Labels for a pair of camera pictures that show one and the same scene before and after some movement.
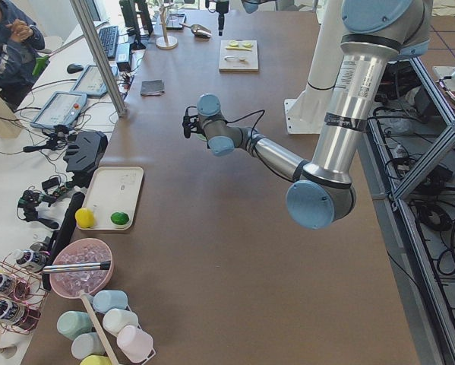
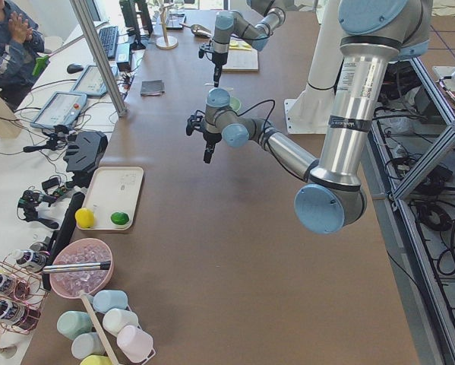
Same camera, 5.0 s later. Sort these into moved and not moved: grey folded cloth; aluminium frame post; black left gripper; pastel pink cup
Moved: black left gripper
Not moved: aluminium frame post; pastel pink cup; grey folded cloth
